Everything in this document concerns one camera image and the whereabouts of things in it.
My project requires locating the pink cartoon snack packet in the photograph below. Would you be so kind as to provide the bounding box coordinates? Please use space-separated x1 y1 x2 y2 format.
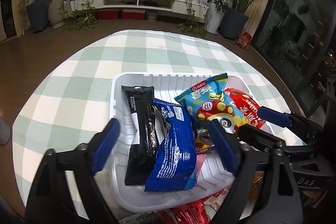
194 128 219 184

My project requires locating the dark glass cabinet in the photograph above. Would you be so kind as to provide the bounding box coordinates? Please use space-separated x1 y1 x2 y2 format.
0 0 19 38

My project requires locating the white snack packet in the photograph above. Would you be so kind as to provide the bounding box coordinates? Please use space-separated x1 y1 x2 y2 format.
203 185 231 211

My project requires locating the glass sliding door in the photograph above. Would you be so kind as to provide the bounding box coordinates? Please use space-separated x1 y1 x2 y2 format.
251 0 336 119

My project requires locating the white plastic tray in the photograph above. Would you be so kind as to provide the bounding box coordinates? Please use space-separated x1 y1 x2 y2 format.
109 72 307 214

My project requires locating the plant in grey ribbed pot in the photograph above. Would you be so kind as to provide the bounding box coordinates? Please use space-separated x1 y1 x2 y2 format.
48 0 66 29

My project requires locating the red paper bag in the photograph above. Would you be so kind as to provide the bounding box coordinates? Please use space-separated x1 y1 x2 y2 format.
235 32 253 51

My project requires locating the white television console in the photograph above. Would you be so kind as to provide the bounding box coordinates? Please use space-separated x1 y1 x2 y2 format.
67 0 210 16

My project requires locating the green snack packet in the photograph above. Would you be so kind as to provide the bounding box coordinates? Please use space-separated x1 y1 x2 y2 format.
119 212 176 224

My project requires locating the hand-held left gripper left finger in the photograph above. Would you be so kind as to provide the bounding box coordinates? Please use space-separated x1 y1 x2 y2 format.
25 118 121 224

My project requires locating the light blue chips packet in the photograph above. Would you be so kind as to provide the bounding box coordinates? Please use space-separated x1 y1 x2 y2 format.
175 73 250 135

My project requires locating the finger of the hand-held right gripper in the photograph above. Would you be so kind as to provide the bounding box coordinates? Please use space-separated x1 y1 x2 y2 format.
238 124 319 159
257 106 326 146

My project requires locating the small empty flower pot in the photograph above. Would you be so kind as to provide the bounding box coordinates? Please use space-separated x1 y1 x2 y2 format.
146 9 159 21

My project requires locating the black snack packet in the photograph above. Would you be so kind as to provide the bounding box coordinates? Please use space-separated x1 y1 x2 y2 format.
121 85 160 186

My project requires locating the small-leaf plant in white pot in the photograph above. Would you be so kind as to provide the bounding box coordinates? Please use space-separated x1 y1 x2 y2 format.
203 0 231 35

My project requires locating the orange snack packet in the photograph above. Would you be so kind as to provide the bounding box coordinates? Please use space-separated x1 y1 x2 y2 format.
248 170 264 199

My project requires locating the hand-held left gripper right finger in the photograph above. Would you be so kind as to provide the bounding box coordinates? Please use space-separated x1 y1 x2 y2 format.
207 119 303 224

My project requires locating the shiny red snack packet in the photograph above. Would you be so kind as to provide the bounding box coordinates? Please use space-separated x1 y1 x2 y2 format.
172 199 212 224

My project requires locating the red dotted snack packet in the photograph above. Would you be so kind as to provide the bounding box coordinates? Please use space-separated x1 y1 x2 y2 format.
223 88 266 130

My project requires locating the blue cake packet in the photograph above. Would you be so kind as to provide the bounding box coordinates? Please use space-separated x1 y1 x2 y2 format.
144 98 198 192

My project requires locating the red storage box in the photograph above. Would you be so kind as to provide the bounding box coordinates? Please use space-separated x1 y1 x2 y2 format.
121 9 146 20
97 9 121 20

